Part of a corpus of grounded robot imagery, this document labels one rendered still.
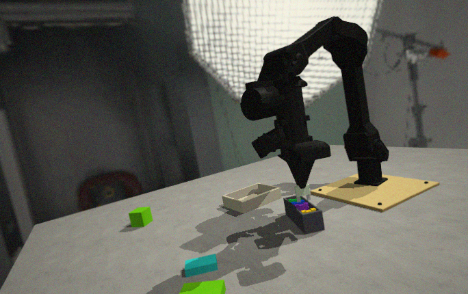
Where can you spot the teal rectangular block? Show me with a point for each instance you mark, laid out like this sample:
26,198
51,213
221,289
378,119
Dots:
200,265

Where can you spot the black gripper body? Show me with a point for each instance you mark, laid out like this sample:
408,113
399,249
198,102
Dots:
302,147

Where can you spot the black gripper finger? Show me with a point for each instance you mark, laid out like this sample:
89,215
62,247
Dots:
302,171
290,166

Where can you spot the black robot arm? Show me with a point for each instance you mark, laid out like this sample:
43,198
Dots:
278,90

